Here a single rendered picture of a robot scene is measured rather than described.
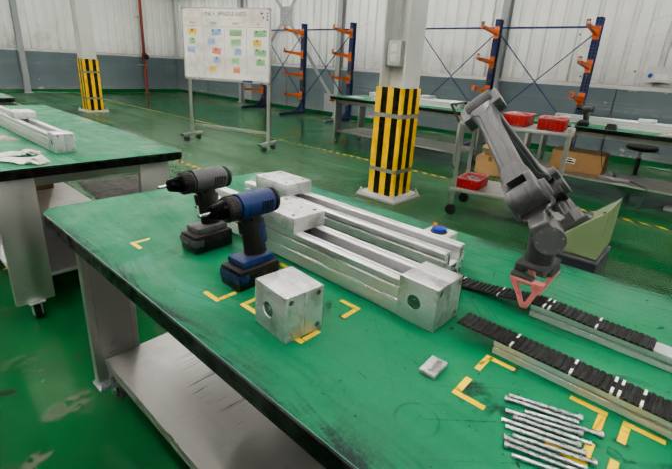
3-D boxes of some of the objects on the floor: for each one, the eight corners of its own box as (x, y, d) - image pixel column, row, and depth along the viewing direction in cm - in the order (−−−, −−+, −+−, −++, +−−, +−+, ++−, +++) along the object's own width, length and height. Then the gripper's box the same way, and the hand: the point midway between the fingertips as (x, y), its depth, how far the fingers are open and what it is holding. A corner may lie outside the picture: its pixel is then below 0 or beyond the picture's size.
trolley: (556, 219, 410) (582, 111, 376) (551, 236, 365) (580, 115, 331) (450, 198, 457) (465, 101, 423) (434, 211, 412) (449, 103, 378)
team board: (179, 141, 674) (170, 4, 609) (200, 137, 718) (194, 9, 652) (262, 153, 623) (262, 5, 558) (279, 148, 667) (281, 10, 602)
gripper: (551, 249, 83) (534, 317, 89) (570, 234, 92) (554, 297, 97) (516, 238, 88) (502, 304, 93) (538, 225, 96) (524, 286, 101)
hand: (529, 297), depth 95 cm, fingers open, 8 cm apart
